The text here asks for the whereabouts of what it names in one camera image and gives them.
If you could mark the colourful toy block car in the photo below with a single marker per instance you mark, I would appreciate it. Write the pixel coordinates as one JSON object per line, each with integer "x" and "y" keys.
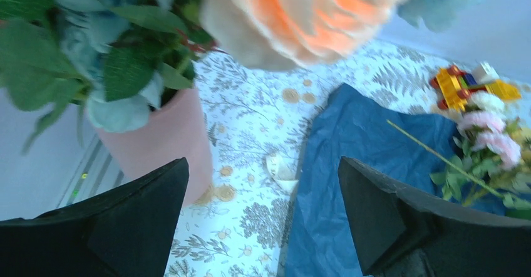
{"x": 457, "y": 86}

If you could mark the blue paper bouquet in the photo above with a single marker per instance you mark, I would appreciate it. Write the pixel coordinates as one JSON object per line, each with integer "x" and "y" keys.
{"x": 407, "y": 148}

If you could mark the flowers in vase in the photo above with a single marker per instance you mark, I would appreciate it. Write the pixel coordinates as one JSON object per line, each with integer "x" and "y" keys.
{"x": 122, "y": 60}

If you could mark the floral patterned table mat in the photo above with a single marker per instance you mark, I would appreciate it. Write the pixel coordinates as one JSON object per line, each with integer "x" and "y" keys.
{"x": 241, "y": 225}

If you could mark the pink ceramic vase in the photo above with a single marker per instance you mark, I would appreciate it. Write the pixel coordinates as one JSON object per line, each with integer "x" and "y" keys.
{"x": 176, "y": 131}

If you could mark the small cream ribbon scrap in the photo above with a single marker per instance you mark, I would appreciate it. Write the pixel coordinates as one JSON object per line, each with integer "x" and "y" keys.
{"x": 280, "y": 173}

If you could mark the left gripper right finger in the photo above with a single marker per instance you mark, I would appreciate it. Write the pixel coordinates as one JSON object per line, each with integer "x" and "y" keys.
{"x": 399, "y": 230}

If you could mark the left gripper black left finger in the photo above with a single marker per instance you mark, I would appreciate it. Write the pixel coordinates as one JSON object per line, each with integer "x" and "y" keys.
{"x": 126, "y": 231}

